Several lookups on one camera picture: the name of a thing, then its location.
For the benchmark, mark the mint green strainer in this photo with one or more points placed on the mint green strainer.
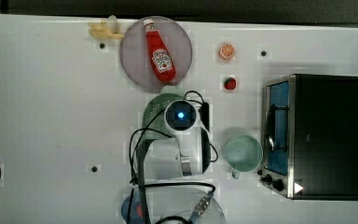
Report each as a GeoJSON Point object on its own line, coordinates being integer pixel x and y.
{"type": "Point", "coordinates": [153, 115]}

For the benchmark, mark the grey round plate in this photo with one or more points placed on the grey round plate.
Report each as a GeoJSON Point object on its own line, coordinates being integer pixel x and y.
{"type": "Point", "coordinates": [134, 55]}

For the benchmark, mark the toy strawberry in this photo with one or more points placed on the toy strawberry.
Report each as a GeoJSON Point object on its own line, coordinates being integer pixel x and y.
{"type": "Point", "coordinates": [230, 84]}

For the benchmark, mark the red ketchup bottle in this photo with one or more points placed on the red ketchup bottle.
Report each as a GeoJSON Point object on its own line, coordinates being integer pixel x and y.
{"type": "Point", "coordinates": [160, 59]}

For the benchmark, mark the toy orange slice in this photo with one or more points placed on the toy orange slice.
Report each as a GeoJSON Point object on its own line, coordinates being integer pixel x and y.
{"type": "Point", "coordinates": [227, 52]}

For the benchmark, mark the peeled toy banana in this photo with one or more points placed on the peeled toy banana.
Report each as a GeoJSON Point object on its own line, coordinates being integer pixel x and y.
{"type": "Point", "coordinates": [108, 28]}

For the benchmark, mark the red object in bowl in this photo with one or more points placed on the red object in bowl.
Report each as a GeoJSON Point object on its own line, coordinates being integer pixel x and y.
{"type": "Point", "coordinates": [139, 211]}

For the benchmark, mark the black toaster oven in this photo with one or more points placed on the black toaster oven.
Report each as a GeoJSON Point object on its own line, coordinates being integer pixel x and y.
{"type": "Point", "coordinates": [310, 137]}

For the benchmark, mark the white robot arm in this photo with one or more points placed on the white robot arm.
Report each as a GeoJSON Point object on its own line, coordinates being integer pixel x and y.
{"type": "Point", "coordinates": [186, 151]}

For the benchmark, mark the mint green mug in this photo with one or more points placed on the mint green mug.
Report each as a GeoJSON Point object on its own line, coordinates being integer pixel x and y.
{"type": "Point", "coordinates": [243, 153]}

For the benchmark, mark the blue bowl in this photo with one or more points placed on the blue bowl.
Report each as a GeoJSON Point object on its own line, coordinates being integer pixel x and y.
{"type": "Point", "coordinates": [128, 210]}

